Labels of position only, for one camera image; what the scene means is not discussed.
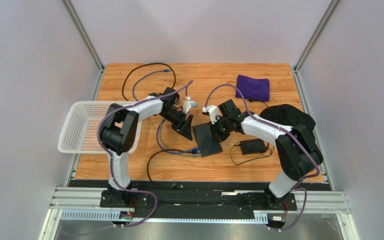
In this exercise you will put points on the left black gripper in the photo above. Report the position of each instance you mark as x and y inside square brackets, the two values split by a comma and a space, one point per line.
[185, 130]

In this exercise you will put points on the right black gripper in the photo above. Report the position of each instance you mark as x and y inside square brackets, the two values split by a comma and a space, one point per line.
[219, 128]

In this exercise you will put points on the black network switch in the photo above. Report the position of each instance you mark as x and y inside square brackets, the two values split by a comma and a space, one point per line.
[204, 139]

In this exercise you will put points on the black cable teal plug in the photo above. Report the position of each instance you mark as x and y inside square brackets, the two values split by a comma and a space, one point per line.
[169, 69]

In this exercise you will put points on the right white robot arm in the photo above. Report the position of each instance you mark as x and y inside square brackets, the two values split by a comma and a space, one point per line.
[297, 150]

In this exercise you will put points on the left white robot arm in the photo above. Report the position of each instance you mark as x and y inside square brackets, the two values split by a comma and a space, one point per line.
[117, 134]

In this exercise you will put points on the black power adapter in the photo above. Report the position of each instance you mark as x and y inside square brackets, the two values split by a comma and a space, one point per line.
[253, 146]

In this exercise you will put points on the purple cloth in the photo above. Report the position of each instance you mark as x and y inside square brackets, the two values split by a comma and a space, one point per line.
[252, 88]

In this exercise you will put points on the black round cap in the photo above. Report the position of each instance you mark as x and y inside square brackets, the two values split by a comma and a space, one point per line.
[288, 115]

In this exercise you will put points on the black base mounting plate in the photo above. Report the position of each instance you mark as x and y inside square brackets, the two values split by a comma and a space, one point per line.
[200, 200]

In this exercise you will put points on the white plastic basket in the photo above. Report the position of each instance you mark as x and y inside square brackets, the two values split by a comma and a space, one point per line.
[79, 132]

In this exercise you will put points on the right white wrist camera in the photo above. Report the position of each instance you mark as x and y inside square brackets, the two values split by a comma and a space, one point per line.
[213, 112]

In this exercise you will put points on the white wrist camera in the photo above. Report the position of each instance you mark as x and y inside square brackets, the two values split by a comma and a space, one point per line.
[213, 112]
[188, 105]

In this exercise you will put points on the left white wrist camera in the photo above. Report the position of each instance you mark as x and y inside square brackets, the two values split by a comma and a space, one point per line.
[188, 105]

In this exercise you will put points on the aluminium frame rail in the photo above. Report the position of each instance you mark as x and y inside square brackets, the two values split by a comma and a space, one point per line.
[81, 203]

